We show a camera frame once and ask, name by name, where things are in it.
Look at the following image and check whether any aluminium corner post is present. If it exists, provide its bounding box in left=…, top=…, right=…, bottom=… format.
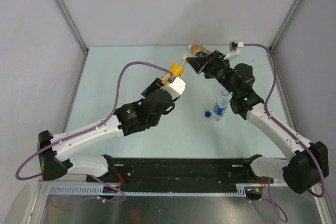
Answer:
left=38, top=0, right=89, bottom=55
left=269, top=0, right=305, bottom=51

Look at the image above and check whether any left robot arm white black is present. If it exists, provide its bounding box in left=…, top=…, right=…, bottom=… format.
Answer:
left=38, top=77, right=185, bottom=182

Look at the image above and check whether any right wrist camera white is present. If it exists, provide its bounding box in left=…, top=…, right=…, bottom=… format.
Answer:
left=224, top=41, right=244, bottom=60

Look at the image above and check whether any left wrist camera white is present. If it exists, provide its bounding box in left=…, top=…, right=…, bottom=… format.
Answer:
left=161, top=77, right=186, bottom=99

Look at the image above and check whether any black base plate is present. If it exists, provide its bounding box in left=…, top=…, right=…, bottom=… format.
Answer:
left=99, top=158, right=268, bottom=194

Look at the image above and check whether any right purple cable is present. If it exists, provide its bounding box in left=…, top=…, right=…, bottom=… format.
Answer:
left=243, top=42, right=329, bottom=222

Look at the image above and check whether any blue bottle cap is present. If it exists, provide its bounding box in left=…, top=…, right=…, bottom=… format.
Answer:
left=204, top=111, right=212, bottom=118

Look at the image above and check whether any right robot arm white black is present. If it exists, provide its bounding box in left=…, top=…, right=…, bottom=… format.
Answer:
left=186, top=50, right=329, bottom=197

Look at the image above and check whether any orange juice bottle white cap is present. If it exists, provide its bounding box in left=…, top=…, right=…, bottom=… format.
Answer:
left=187, top=44, right=212, bottom=57

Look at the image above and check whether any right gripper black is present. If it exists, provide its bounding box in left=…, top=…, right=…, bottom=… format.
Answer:
left=186, top=50, right=238, bottom=97

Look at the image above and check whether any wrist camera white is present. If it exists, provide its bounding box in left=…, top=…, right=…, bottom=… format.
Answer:
left=224, top=41, right=244, bottom=60
left=161, top=77, right=186, bottom=99

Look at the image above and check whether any left aluminium corner post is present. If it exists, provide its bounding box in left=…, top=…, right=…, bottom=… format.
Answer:
left=38, top=0, right=89, bottom=55

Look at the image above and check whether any clear water bottle blue label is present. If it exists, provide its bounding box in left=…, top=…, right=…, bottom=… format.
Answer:
left=212, top=89, right=229, bottom=121

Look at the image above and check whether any grey slotted cable duct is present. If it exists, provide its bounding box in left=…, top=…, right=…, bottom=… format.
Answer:
left=47, top=183, right=250, bottom=197

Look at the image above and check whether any yellow juice bottle yellow cap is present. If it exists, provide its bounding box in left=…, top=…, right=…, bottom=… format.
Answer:
left=161, top=58, right=187, bottom=85

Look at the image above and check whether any right aluminium corner post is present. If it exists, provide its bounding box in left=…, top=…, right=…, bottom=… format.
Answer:
left=269, top=0, right=305, bottom=51

